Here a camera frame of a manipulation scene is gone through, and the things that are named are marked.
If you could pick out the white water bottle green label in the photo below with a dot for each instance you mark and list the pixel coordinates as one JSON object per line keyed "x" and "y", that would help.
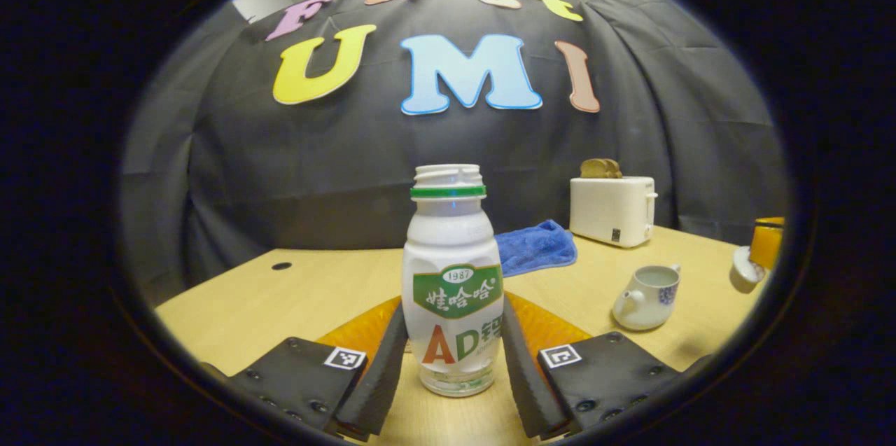
{"x": 451, "y": 250}

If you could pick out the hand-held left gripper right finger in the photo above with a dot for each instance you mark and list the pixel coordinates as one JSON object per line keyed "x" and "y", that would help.
{"x": 525, "y": 376}

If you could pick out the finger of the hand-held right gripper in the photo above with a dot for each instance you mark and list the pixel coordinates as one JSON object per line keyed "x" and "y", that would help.
{"x": 766, "y": 243}

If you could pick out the white blue-patterned teacup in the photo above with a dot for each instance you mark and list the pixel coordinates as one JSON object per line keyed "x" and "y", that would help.
{"x": 647, "y": 302}

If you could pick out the white toaster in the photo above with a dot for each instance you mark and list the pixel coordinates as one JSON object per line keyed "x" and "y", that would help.
{"x": 610, "y": 211}

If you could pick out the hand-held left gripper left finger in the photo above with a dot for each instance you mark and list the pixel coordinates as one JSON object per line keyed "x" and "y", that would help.
{"x": 374, "y": 376}

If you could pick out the black backdrop cloth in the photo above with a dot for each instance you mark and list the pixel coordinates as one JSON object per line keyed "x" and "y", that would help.
{"x": 336, "y": 166}

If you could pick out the blue towel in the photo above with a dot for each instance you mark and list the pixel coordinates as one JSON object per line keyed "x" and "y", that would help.
{"x": 535, "y": 250}

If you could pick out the brown toast slice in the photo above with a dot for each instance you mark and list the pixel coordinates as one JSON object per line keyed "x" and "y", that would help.
{"x": 614, "y": 169}
{"x": 593, "y": 168}

